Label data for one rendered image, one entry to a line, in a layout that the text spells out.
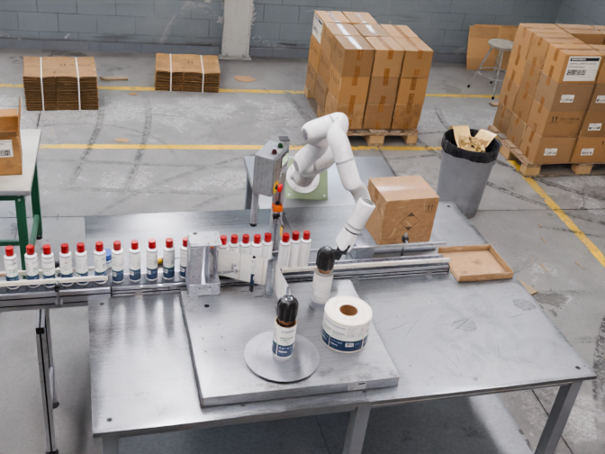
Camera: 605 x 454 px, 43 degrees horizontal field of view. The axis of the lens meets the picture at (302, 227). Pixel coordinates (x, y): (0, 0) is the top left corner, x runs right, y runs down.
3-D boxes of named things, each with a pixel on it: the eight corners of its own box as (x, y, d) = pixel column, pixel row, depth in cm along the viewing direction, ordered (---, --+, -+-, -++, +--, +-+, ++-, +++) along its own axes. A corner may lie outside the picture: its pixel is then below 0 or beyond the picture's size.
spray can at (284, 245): (278, 274, 358) (283, 238, 347) (275, 267, 362) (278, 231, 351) (289, 273, 360) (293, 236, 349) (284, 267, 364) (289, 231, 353)
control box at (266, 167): (251, 192, 339) (254, 154, 330) (266, 177, 353) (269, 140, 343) (272, 198, 337) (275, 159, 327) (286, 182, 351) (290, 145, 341)
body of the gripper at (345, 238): (343, 220, 362) (332, 239, 366) (349, 231, 353) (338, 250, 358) (356, 224, 365) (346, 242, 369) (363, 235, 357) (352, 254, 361)
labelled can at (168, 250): (163, 280, 344) (164, 242, 334) (162, 274, 349) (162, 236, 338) (175, 279, 346) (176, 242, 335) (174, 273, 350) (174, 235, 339)
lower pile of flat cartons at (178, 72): (154, 90, 754) (154, 69, 743) (154, 71, 799) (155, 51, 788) (220, 93, 766) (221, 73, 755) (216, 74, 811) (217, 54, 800)
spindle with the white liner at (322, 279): (311, 311, 337) (320, 255, 321) (307, 298, 344) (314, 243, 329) (331, 309, 339) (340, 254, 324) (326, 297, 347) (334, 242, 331)
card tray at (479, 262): (457, 282, 377) (459, 276, 375) (437, 253, 398) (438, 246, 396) (511, 278, 385) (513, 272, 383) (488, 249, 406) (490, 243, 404)
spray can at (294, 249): (289, 272, 360) (293, 236, 350) (284, 267, 364) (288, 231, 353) (299, 270, 363) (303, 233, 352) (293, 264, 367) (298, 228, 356)
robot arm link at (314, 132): (325, 170, 404) (297, 180, 401) (316, 150, 407) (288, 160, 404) (340, 130, 357) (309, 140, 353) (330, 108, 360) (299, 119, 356)
